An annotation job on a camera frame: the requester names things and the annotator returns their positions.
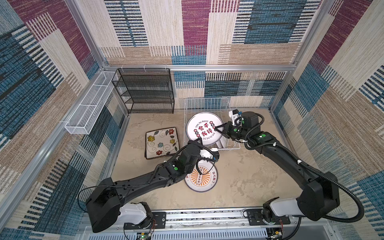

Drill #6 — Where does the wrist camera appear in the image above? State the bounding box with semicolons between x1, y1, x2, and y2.
229;109;241;125
210;148;220;162

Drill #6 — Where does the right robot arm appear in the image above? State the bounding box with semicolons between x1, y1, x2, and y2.
215;112;340;221

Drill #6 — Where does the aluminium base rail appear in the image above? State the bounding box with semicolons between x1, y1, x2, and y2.
75;207;342;240

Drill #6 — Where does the black wire shelf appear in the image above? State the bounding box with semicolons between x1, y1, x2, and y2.
112;68;175;114

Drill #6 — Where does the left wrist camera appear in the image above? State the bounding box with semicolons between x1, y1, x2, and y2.
210;148;220;162

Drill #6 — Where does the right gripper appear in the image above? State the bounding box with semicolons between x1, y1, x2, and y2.
213;121;249;141

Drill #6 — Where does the white round plate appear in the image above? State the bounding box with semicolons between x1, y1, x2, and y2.
220;136;229;149
185;161;219;193
186;112;223;146
215;137;227;149

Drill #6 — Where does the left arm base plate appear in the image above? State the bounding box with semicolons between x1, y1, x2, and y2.
123;212;167;230

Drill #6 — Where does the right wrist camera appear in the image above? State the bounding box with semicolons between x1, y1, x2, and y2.
229;109;241;125

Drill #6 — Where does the white wire dish rack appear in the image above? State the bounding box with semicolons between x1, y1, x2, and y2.
183;97;241;151

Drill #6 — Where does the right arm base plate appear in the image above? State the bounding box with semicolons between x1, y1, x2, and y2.
243;208;291;226

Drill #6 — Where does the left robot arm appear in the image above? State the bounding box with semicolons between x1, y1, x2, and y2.
85;141;220;233

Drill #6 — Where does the white mesh wall basket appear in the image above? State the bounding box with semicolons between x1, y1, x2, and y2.
65;72;115;135

